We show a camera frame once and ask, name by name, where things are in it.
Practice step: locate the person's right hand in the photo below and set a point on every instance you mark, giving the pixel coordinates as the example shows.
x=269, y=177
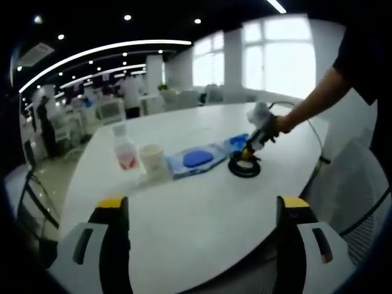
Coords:
x=283, y=125

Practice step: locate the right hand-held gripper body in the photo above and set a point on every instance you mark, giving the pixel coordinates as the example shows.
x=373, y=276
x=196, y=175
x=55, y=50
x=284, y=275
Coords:
x=263, y=118

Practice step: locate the green potted plant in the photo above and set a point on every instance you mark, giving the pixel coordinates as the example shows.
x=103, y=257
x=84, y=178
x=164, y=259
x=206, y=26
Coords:
x=163, y=88

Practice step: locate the grey mesh office chair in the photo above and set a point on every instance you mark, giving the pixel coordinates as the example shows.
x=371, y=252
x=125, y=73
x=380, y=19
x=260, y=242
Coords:
x=346, y=190

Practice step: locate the curved ceiling light strip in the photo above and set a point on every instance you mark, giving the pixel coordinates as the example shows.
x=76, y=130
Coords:
x=122, y=45

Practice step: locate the black metal frame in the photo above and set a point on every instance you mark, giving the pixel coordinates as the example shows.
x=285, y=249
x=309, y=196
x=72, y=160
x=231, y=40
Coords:
x=46, y=217

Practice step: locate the pale blue wet wipes pack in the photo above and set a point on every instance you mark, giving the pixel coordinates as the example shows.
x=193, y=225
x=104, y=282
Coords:
x=196, y=159

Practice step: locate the white office chair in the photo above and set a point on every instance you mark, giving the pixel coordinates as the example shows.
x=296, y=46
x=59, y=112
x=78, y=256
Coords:
x=64, y=130
x=110, y=111

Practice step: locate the white paper cup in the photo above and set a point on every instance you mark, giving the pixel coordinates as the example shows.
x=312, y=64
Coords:
x=153, y=163

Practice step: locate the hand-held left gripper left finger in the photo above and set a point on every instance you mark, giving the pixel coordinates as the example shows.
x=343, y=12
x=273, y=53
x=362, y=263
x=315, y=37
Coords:
x=92, y=269

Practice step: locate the clear plastic water bottle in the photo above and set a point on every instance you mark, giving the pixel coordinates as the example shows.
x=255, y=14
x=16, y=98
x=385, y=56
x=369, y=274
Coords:
x=125, y=150

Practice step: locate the blue tissue pack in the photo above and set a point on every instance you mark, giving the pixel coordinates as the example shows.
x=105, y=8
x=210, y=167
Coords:
x=237, y=142

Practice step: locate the ceiling air conditioner vent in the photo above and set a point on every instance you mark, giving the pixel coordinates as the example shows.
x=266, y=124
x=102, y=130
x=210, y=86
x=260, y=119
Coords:
x=38, y=52

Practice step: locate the white tabletop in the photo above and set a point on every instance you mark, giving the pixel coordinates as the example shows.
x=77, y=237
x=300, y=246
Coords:
x=199, y=239

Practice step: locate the window with blinds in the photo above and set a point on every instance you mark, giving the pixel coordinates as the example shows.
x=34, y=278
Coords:
x=208, y=64

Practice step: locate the round ceiling spotlights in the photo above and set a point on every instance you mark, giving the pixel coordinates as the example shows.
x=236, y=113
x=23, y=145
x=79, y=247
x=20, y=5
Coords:
x=127, y=17

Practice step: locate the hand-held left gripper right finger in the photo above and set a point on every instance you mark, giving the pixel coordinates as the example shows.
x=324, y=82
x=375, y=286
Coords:
x=306, y=269

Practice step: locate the large bright window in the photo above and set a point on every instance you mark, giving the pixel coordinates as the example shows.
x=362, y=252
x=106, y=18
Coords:
x=281, y=52

